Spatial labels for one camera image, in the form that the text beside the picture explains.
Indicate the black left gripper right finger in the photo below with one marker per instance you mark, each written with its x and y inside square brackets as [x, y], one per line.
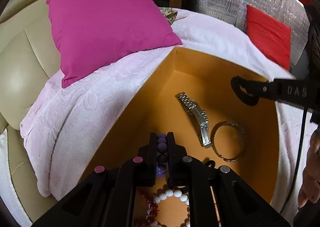
[176, 172]

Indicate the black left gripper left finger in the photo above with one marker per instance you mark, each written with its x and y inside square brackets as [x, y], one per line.
[146, 170]

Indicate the silver metal watch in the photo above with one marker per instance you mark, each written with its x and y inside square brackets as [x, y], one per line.
[192, 108]

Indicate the person right hand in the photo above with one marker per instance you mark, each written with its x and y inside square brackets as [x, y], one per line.
[310, 190]

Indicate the red pillow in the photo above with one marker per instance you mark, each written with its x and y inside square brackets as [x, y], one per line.
[270, 36]

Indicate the orange cardboard box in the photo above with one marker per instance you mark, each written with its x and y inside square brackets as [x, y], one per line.
[187, 151]

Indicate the silver insulation foil panel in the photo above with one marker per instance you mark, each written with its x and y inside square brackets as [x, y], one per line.
[290, 12]

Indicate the magenta pillow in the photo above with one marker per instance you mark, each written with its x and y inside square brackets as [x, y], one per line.
[90, 34]

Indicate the patterned cloth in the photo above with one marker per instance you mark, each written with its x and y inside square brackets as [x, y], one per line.
[171, 14]

